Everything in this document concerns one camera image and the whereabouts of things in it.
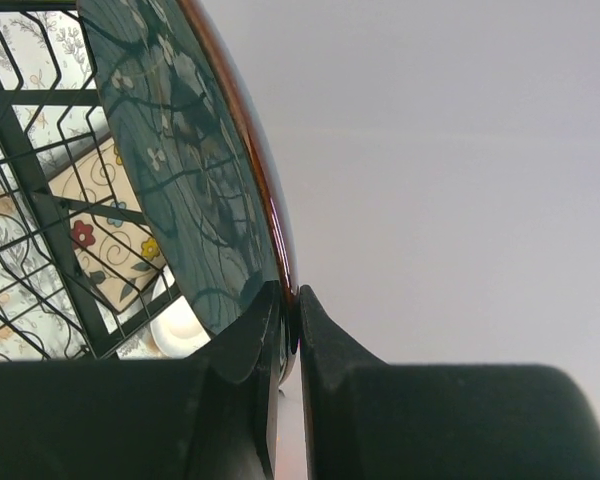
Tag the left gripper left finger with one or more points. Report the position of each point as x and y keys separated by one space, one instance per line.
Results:
x=208 y=416

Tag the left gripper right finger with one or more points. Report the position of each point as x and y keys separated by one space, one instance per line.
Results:
x=368 y=419

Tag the white bowl plate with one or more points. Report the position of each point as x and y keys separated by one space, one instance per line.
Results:
x=177 y=332

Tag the black wire dish rack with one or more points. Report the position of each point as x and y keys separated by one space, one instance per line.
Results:
x=50 y=115

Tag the large dark teal plate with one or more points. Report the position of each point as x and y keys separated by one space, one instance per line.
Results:
x=196 y=156

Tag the square floral plate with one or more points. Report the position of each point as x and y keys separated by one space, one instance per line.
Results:
x=117 y=253

